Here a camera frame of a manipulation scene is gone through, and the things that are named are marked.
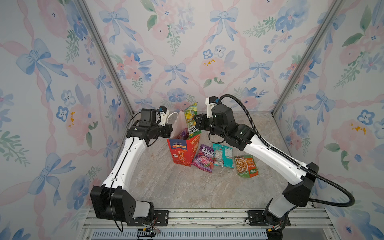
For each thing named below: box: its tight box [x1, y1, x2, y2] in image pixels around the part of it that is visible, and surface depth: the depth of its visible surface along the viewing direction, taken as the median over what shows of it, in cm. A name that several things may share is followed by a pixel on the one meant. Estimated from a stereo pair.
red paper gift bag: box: [166, 134, 201, 167], surface depth 80 cm
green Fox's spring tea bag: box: [184, 102, 202, 139], surface depth 73 cm
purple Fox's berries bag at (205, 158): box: [191, 144, 215, 174], surface depth 94 cm
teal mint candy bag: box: [212, 143, 234, 169], surface depth 94 cm
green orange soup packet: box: [234, 154, 259, 178], surface depth 92 cm
